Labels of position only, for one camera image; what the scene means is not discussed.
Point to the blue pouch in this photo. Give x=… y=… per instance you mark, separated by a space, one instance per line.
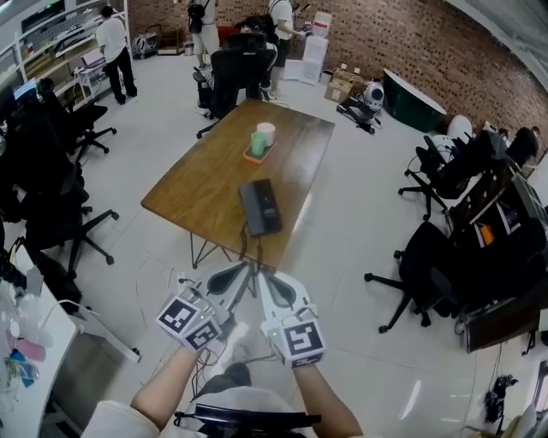
x=23 y=370

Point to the pink laptop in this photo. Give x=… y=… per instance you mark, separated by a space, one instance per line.
x=93 y=59

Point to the white desk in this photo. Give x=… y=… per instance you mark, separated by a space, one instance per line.
x=55 y=325

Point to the black floor case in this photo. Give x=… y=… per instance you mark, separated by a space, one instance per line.
x=355 y=110

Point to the person's white shoe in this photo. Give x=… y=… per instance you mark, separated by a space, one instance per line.
x=237 y=338

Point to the white wheel-shaped device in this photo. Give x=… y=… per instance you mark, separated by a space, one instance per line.
x=145 y=45

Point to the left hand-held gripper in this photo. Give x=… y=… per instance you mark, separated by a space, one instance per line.
x=188 y=321

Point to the green cup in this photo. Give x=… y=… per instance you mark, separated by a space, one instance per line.
x=258 y=144

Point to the white water dispenser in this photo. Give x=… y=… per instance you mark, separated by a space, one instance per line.
x=314 y=55

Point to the cardboard boxes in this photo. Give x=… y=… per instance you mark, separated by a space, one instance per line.
x=338 y=85

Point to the orange tray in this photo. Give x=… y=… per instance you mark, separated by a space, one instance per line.
x=257 y=157

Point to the wooden crate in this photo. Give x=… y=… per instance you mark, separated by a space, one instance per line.
x=171 y=43

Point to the white shelving rack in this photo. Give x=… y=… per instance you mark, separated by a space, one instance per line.
x=47 y=51

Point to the white dome pet carrier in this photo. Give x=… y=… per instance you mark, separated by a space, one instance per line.
x=374 y=94

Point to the person's right forearm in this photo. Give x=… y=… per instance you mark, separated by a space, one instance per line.
x=321 y=398

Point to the person's white shirt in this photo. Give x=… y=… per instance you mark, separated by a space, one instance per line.
x=240 y=398

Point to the dark cluttered desk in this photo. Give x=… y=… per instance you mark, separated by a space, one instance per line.
x=479 y=201

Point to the wooden table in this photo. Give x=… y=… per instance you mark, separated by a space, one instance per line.
x=205 y=184

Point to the person's dark trouser leg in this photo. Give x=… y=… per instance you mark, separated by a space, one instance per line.
x=227 y=378

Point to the small white table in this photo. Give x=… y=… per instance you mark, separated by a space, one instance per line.
x=92 y=75

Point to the white cup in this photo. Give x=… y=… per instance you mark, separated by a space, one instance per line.
x=267 y=131

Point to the person's black chest harness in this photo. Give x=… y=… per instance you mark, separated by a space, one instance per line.
x=240 y=412

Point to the white power strip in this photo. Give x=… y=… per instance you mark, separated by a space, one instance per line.
x=186 y=282

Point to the black box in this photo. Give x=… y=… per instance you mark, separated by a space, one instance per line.
x=272 y=205

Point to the black office chair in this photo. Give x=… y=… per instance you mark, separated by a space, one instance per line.
x=47 y=201
x=449 y=171
x=240 y=72
x=81 y=115
x=432 y=256

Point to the pink bottle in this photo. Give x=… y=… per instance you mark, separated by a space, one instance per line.
x=32 y=350

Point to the person's left forearm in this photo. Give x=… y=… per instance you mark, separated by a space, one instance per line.
x=167 y=385

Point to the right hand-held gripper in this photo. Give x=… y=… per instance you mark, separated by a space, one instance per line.
x=301 y=340

